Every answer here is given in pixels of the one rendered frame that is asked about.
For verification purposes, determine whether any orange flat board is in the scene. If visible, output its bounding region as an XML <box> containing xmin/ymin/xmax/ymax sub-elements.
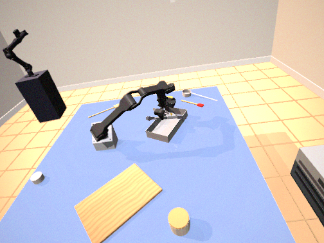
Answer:
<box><xmin>74</xmin><ymin>163</ymin><xmax>163</xmax><ymax>243</ymax></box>

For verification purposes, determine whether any white short cylinder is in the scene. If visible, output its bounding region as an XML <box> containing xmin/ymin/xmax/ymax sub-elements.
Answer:
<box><xmin>31</xmin><ymin>172</ymin><xmax>44</xmax><ymax>185</ymax></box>

